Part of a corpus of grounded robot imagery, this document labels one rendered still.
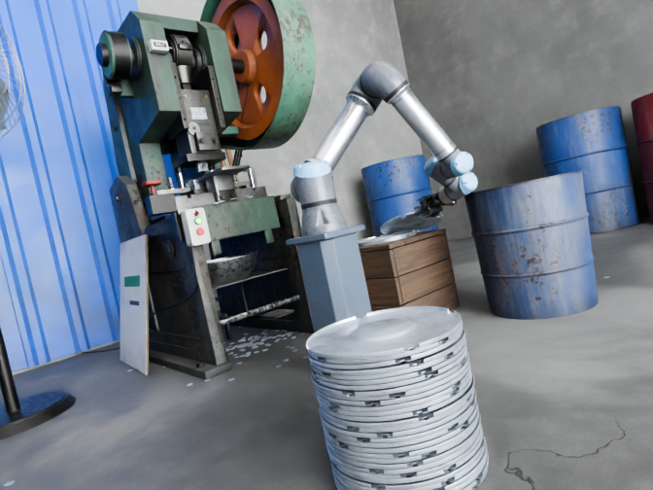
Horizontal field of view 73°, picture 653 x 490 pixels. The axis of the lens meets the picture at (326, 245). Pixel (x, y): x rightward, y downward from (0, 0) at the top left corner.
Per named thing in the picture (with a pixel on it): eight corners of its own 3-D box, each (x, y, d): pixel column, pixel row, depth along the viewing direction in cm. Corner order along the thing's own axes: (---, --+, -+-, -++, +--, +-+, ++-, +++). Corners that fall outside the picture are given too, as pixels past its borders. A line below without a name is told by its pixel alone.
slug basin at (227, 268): (275, 269, 205) (271, 249, 205) (208, 288, 183) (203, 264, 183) (239, 273, 231) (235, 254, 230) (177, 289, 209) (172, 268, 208)
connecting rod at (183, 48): (211, 104, 199) (195, 27, 197) (186, 103, 191) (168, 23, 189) (192, 118, 215) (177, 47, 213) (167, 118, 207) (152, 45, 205)
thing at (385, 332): (422, 302, 100) (421, 299, 100) (495, 328, 72) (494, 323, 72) (297, 333, 95) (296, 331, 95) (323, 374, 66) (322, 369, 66)
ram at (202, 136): (226, 149, 199) (212, 83, 198) (195, 151, 189) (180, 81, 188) (209, 157, 212) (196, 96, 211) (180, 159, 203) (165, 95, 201)
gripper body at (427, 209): (415, 200, 183) (431, 189, 172) (430, 196, 187) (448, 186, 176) (421, 218, 182) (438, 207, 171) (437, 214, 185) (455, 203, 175)
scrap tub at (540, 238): (621, 290, 169) (600, 165, 167) (580, 324, 142) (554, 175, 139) (514, 292, 201) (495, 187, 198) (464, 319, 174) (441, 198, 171)
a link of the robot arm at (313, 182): (302, 204, 134) (293, 159, 134) (296, 207, 148) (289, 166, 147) (340, 196, 137) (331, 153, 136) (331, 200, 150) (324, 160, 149)
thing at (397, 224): (448, 223, 211) (448, 221, 212) (435, 205, 186) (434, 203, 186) (391, 239, 222) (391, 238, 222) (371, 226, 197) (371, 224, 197)
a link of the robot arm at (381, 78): (389, 42, 140) (484, 159, 147) (378, 55, 151) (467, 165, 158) (362, 64, 139) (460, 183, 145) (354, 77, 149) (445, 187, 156)
